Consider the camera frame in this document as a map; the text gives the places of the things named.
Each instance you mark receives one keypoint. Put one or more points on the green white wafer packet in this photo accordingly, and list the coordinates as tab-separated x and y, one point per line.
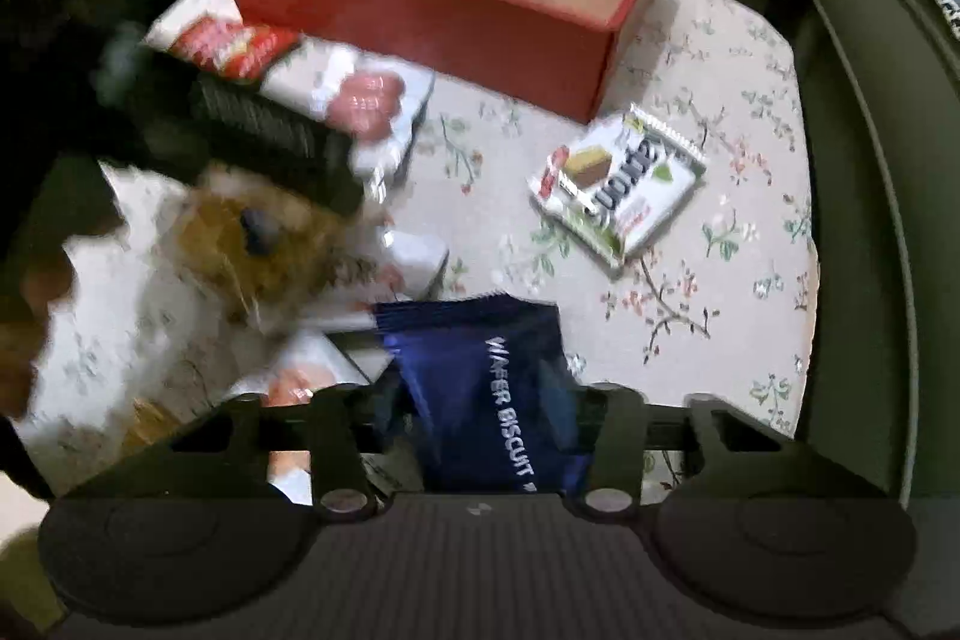
615	190

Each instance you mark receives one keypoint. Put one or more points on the dark blue wafer biscuit packet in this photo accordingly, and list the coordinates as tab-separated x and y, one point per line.
480	400

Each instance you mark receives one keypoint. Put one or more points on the green sofa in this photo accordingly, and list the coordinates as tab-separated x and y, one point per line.
877	235

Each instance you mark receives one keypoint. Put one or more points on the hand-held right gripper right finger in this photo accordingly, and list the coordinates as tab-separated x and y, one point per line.
611	452

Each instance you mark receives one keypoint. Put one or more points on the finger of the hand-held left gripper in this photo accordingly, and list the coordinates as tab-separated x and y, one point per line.
277	138
259	233

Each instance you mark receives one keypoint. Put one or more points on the small white packet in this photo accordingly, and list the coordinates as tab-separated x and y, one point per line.
416	261

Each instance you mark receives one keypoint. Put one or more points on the white red sausage packet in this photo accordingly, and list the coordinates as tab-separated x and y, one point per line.
367	100

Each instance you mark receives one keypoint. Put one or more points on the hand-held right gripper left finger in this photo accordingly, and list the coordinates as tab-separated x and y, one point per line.
339	452

